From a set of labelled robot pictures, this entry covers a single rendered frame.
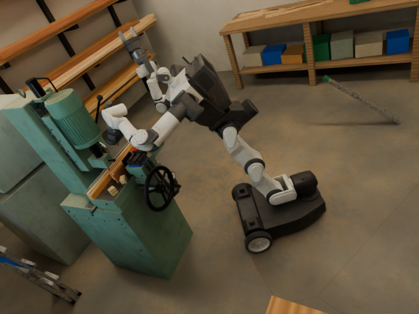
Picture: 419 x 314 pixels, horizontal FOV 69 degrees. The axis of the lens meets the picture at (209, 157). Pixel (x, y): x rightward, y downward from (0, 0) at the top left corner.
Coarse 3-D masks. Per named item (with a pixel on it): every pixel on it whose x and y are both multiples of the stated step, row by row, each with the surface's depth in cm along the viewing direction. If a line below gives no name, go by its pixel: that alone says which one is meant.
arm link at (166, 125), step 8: (168, 112) 150; (160, 120) 150; (168, 120) 149; (176, 120) 150; (152, 128) 149; (160, 128) 148; (168, 128) 149; (136, 136) 147; (144, 136) 146; (152, 136) 147; (160, 136) 148; (144, 144) 146; (160, 144) 151
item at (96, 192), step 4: (128, 148) 213; (132, 148) 214; (108, 172) 198; (108, 176) 196; (104, 180) 192; (108, 180) 196; (100, 184) 190; (104, 184) 192; (96, 188) 188; (100, 188) 190; (92, 192) 186; (96, 192) 187; (100, 192) 190; (92, 196) 185; (96, 196) 187
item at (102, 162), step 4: (92, 156) 193; (104, 156) 188; (108, 156) 190; (88, 160) 192; (92, 160) 190; (96, 160) 188; (100, 160) 187; (104, 160) 187; (92, 164) 194; (96, 164) 192; (100, 164) 190; (104, 164) 188; (108, 164) 190
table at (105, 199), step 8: (152, 152) 209; (128, 176) 194; (112, 184) 192; (120, 184) 190; (128, 184) 190; (104, 192) 189; (120, 192) 184; (128, 192) 190; (96, 200) 186; (104, 200) 183; (112, 200) 180; (120, 200) 184
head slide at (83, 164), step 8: (48, 112) 176; (48, 120) 172; (56, 128) 174; (56, 136) 180; (64, 136) 178; (64, 144) 183; (72, 144) 182; (72, 152) 185; (80, 152) 188; (88, 152) 192; (80, 160) 188; (80, 168) 196; (88, 168) 193
